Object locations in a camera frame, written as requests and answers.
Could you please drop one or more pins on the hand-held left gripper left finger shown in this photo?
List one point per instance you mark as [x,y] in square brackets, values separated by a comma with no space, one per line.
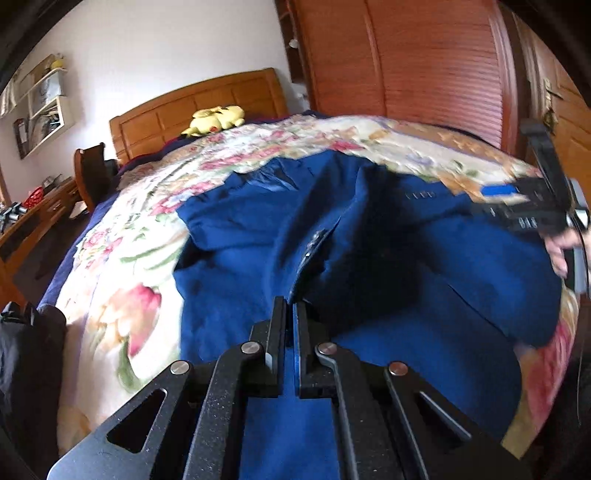
[279,332]

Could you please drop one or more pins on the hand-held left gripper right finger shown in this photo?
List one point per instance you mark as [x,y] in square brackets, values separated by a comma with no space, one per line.
[302,350]

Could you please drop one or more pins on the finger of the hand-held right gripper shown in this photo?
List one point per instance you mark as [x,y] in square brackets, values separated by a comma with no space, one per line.
[501,190]
[517,219]

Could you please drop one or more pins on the blue suit jacket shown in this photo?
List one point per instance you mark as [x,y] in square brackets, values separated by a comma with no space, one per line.
[392,258]

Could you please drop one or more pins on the person's right hand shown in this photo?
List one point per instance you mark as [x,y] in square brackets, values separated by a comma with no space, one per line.
[561,249]

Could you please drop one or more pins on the wooden door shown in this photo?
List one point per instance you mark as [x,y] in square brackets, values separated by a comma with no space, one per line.
[572,134]

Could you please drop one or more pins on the wooden louvered wardrobe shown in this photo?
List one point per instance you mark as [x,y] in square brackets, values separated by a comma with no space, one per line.
[415,60]

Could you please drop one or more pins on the floral blanket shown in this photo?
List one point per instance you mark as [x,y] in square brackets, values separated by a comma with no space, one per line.
[138,258]

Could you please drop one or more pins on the yellow plush toy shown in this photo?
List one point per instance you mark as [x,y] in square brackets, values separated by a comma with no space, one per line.
[212,121]

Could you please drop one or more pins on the navy blue bedsheet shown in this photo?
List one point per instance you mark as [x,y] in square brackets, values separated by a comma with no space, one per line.
[64,272]

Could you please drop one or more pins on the wooden bed headboard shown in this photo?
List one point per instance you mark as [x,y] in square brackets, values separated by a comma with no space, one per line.
[157,120]

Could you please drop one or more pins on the wooden chair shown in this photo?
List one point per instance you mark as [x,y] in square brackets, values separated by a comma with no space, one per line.
[92,170]

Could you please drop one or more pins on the black garment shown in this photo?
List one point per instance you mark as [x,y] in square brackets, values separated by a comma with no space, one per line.
[27,360]

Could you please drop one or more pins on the wooden desk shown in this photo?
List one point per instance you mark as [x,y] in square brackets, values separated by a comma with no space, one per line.
[27,230]

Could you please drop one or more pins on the red basket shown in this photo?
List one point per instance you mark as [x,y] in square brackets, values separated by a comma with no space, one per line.
[33,198]

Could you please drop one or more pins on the black metal device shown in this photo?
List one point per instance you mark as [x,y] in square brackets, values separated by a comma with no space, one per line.
[11,213]

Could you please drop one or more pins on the row of books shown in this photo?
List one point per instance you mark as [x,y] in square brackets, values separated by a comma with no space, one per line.
[21,138]

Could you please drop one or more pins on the yellow cup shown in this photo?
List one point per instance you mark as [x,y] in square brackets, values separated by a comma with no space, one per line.
[56,63]

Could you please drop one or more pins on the white wall shelf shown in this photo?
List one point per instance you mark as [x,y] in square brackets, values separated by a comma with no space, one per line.
[64,115]

